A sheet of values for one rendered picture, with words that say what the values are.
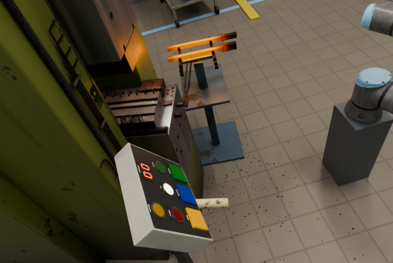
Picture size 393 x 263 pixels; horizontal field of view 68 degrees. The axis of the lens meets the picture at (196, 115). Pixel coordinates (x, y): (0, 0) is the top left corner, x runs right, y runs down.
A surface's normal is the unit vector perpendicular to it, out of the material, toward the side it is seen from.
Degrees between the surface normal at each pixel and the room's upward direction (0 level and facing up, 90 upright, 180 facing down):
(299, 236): 0
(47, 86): 90
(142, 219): 30
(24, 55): 90
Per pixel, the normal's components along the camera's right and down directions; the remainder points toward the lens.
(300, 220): -0.18, -0.68
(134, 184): -0.62, -0.40
